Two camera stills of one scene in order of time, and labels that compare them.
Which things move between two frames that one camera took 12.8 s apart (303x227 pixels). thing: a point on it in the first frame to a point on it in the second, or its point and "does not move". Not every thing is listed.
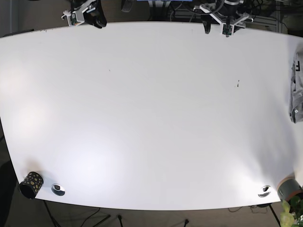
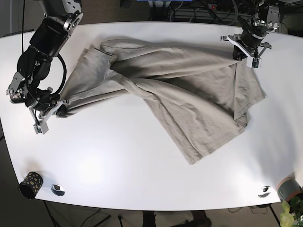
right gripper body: (227, 13) to (253, 61)
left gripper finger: (97, 18) to (61, 111)
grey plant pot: (289, 187) does not move
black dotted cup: (31, 185) does not move
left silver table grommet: (57, 189) does not move
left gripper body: (75, 16) to (40, 126)
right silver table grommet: (265, 188) does not move
